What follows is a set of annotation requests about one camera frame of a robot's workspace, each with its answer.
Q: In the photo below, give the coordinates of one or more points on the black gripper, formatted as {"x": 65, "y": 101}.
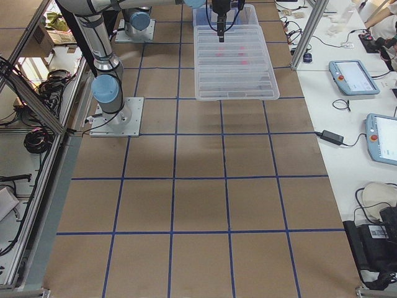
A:
{"x": 220, "y": 7}

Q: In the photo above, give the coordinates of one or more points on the clear plastic box lid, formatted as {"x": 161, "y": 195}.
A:
{"x": 237, "y": 69}

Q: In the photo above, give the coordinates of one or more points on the blue teach pendant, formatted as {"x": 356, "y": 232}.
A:
{"x": 352, "y": 78}
{"x": 381, "y": 138}

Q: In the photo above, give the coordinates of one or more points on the black power brick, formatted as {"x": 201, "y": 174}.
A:
{"x": 330, "y": 137}

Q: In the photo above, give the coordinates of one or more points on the beige cap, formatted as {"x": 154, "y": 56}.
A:
{"x": 378, "y": 196}

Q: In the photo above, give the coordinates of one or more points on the aluminium frame post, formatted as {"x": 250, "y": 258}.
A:
{"x": 308, "y": 32}

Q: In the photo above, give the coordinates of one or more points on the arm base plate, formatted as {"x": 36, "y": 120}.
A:
{"x": 145, "y": 36}
{"x": 126, "y": 123}

